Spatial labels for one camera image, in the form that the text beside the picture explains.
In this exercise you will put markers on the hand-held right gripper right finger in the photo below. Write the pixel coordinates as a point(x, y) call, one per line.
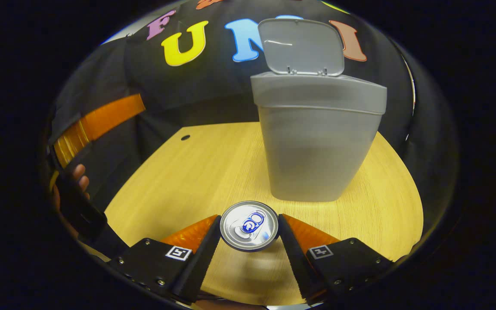
point(299, 267)

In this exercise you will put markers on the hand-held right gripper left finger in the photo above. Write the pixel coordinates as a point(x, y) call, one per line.
point(198, 262)

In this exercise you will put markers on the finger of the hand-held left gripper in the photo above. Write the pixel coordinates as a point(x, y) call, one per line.
point(106, 118)

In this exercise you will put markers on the silver pop can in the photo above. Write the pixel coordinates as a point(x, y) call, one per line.
point(250, 226)

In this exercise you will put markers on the grey desktop garbage bin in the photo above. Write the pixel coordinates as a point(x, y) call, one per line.
point(317, 146)

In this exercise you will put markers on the wooden desktop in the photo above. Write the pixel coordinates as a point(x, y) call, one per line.
point(187, 181)

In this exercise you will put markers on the black backdrop cloth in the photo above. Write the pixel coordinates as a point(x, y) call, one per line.
point(110, 73)

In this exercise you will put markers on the black desk grommet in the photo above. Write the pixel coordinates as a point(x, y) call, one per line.
point(185, 137)

